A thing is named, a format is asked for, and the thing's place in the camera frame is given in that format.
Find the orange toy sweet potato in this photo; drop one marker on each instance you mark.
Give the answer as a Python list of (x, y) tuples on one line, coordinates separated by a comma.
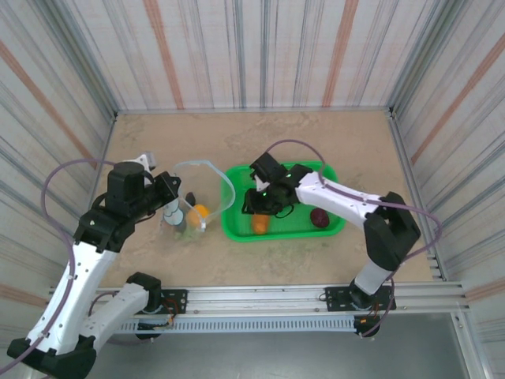
[(260, 224)]

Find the clear zip-top bag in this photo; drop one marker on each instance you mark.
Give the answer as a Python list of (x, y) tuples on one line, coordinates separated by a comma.
[(173, 215)]

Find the green plastic mesh basket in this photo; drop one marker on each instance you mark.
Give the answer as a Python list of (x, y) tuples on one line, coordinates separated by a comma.
[(292, 227)]

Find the yellow toy bell pepper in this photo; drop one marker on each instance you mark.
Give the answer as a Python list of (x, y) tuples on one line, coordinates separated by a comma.
[(197, 215)]

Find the dark purple toy beet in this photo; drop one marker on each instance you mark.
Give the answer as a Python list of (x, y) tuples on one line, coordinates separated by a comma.
[(319, 218)]

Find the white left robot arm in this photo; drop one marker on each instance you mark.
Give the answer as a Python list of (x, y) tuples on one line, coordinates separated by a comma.
[(79, 284)]

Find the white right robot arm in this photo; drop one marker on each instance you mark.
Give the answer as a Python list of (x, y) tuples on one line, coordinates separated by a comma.
[(339, 197)]

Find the grey metal panel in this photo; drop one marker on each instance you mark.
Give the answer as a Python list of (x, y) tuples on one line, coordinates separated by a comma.
[(256, 355)]

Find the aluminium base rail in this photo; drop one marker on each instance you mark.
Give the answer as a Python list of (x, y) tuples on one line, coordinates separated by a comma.
[(256, 298)]

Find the aluminium frame profile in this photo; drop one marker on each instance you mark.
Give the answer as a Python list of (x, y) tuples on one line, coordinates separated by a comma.
[(406, 158)]

